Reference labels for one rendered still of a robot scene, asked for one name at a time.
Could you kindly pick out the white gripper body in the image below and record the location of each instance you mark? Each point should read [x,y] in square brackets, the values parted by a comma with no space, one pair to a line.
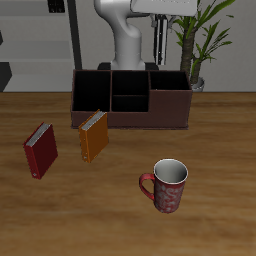
[160,40]

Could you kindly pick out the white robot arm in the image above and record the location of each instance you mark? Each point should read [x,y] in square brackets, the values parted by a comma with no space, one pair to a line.
[127,40]

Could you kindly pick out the dark brown desk caddy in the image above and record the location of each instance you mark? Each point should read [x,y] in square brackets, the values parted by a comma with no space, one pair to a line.
[166,110]

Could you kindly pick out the orange book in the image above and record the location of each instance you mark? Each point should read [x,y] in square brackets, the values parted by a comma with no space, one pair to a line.
[96,136]

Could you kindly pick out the dark red book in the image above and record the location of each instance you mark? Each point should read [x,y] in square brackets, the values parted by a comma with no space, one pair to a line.
[45,153]

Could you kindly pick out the green pot plant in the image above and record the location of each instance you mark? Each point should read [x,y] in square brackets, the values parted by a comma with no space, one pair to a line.
[188,43]

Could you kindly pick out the red patterned mug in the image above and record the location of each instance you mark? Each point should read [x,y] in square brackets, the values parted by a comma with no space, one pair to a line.
[168,195]

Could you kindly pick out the black block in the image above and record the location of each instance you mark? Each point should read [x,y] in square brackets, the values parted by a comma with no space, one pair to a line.
[4,76]

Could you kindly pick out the flat black base plate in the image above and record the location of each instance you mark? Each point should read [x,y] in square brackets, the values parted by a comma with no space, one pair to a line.
[103,66]

